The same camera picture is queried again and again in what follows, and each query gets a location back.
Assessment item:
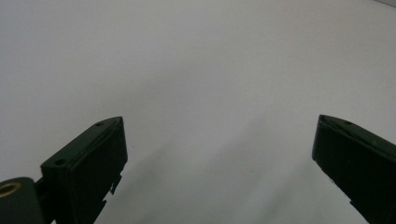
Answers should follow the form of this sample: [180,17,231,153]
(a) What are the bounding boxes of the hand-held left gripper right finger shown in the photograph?
[311,114,396,224]

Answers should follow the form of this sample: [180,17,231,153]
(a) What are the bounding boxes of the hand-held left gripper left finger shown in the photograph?
[40,116,129,224]

